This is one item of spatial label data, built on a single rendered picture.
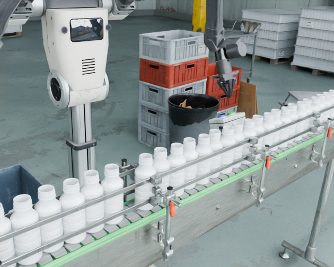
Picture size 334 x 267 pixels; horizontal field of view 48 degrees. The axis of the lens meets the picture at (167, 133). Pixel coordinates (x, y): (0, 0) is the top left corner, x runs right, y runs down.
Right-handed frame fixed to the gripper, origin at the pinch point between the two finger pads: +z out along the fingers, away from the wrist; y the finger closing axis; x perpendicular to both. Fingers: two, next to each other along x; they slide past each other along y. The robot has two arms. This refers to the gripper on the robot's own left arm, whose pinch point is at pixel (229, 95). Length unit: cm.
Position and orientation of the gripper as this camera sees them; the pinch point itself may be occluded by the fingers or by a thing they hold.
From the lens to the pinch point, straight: 158.2
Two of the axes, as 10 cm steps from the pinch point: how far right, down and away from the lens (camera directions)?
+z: 2.0, 9.7, 1.3
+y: 7.4, -2.4, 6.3
